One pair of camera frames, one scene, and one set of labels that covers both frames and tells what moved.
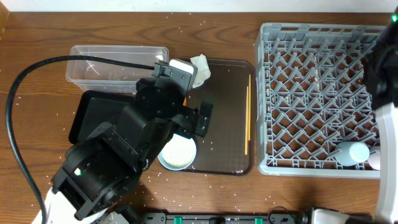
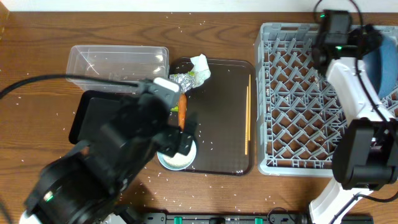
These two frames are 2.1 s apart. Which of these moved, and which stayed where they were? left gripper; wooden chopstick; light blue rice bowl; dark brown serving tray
Moved: left gripper
Stayed: wooden chopstick; light blue rice bowl; dark brown serving tray
